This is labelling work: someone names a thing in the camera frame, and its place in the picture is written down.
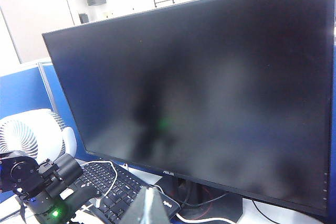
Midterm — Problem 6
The thin black cable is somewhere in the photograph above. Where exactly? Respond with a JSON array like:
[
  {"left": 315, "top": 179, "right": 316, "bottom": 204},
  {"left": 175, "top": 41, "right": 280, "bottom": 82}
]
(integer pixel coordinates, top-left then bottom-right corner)
[{"left": 251, "top": 199, "right": 279, "bottom": 224}]

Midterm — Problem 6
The white cable with white plug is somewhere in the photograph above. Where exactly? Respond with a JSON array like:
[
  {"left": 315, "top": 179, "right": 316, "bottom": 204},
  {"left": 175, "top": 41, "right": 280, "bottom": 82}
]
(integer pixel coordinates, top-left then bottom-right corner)
[{"left": 153, "top": 184, "right": 229, "bottom": 224}]

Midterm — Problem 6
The white riser board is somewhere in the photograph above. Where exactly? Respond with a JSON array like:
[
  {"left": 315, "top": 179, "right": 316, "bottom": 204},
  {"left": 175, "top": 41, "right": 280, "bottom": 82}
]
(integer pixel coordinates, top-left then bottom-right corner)
[{"left": 0, "top": 155, "right": 336, "bottom": 224}]

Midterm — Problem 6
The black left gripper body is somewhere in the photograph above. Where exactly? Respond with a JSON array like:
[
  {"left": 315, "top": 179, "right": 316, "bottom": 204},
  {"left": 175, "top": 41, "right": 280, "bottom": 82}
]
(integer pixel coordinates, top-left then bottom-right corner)
[{"left": 25, "top": 186, "right": 104, "bottom": 224}]

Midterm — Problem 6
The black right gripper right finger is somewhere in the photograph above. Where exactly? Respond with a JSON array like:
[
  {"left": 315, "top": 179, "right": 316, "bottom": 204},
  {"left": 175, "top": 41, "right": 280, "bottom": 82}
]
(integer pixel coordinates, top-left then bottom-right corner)
[{"left": 146, "top": 187, "right": 172, "bottom": 224}]

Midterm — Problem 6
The black ASUS monitor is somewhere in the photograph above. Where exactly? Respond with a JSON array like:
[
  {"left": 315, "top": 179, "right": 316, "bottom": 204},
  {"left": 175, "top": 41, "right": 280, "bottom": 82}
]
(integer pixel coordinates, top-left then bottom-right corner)
[{"left": 41, "top": 0, "right": 336, "bottom": 218}]

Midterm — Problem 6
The silver partition post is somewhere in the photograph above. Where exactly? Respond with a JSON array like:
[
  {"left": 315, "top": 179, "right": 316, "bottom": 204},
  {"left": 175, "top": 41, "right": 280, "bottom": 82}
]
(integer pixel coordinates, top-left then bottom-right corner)
[{"left": 38, "top": 61, "right": 59, "bottom": 113}]

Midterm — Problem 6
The black monitor stand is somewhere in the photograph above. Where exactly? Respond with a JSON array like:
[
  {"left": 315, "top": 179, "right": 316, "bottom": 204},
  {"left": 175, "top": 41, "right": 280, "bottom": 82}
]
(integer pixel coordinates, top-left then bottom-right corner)
[{"left": 157, "top": 175, "right": 244, "bottom": 223}]

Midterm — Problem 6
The white desk fan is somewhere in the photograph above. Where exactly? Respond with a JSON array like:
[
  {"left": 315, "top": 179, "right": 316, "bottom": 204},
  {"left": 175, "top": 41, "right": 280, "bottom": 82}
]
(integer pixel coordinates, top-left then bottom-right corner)
[{"left": 0, "top": 108, "right": 77, "bottom": 164}]

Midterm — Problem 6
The black keyboard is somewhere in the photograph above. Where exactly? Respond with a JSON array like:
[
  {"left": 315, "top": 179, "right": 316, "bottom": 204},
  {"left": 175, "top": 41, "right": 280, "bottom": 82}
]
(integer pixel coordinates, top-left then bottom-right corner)
[{"left": 68, "top": 161, "right": 182, "bottom": 224}]

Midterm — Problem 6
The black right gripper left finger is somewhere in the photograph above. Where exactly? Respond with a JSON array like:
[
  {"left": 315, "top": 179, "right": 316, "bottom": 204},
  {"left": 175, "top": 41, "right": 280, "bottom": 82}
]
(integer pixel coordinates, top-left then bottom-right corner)
[{"left": 122, "top": 187, "right": 148, "bottom": 224}]

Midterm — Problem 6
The white Type-C charging cable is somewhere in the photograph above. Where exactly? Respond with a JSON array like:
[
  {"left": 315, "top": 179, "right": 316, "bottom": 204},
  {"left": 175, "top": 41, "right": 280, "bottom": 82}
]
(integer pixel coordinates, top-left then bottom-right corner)
[{"left": 76, "top": 159, "right": 119, "bottom": 224}]

